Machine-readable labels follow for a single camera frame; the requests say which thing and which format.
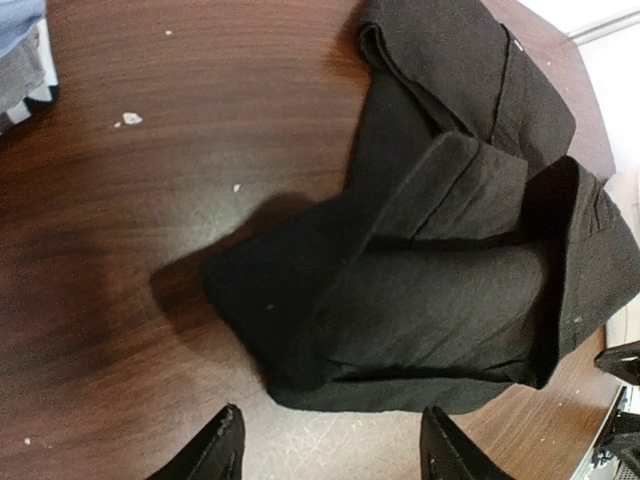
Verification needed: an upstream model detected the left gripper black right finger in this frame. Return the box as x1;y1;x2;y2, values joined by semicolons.
419;406;513;480

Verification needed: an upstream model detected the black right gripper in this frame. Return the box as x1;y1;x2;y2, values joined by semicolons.
592;342;640;479

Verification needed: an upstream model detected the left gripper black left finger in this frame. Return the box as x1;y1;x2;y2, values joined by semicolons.
148;404;246;480

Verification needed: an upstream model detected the black long sleeve shirt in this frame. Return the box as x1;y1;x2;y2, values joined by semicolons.
203;1;639;414

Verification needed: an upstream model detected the grey folded shirt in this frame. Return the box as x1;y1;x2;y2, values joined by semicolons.
0;25;45;112

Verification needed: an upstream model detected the light blue folded shirt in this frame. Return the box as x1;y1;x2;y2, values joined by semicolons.
0;0;47;56

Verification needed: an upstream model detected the aluminium frame post right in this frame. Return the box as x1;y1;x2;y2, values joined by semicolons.
566;8;640;45

